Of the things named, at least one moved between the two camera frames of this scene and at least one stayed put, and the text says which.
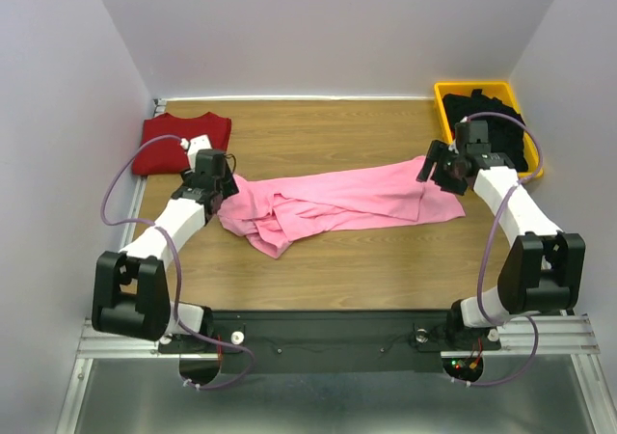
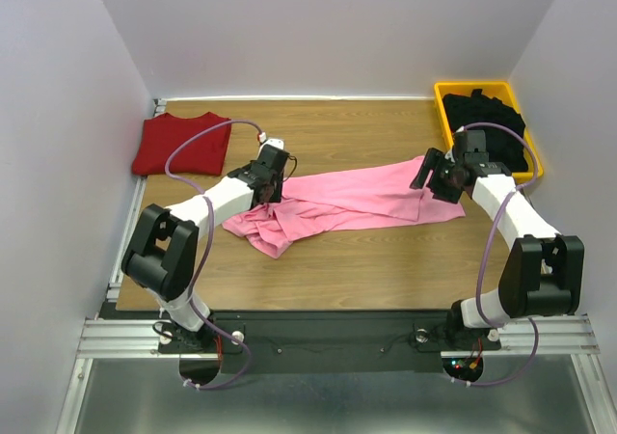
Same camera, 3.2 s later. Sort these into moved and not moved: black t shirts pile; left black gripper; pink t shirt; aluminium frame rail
Moved: left black gripper
Not moved: pink t shirt; aluminium frame rail; black t shirts pile
